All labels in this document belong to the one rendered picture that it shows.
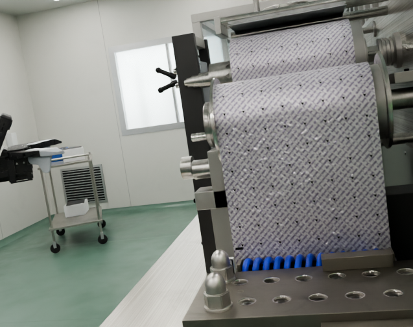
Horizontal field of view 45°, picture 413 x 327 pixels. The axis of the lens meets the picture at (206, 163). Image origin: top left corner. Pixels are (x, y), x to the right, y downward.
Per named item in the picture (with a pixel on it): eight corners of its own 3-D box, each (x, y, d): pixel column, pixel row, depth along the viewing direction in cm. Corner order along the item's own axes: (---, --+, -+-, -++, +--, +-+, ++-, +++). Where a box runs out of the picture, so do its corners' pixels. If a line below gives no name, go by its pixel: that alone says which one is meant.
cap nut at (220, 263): (212, 276, 75) (209, 246, 75) (236, 274, 74) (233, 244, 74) (208, 285, 72) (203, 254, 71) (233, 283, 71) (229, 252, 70)
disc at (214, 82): (232, 161, 91) (221, 78, 89) (235, 160, 91) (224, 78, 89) (218, 174, 77) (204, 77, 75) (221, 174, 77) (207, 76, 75)
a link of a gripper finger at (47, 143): (57, 157, 137) (28, 167, 130) (53, 137, 136) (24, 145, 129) (64, 158, 135) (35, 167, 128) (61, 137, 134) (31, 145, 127)
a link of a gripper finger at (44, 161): (67, 170, 122) (35, 170, 125) (63, 146, 120) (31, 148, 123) (60, 174, 119) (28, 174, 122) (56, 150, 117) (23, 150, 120)
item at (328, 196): (236, 268, 80) (220, 154, 78) (391, 257, 75) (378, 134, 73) (236, 269, 79) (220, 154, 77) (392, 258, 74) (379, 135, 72)
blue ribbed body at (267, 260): (245, 276, 79) (242, 255, 79) (388, 266, 75) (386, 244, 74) (242, 285, 76) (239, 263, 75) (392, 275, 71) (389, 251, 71)
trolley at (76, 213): (57, 235, 594) (41, 150, 582) (106, 226, 606) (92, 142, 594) (50, 255, 506) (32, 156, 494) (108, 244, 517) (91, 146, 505)
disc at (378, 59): (379, 143, 86) (370, 56, 84) (382, 143, 86) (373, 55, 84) (393, 154, 71) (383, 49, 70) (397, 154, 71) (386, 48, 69)
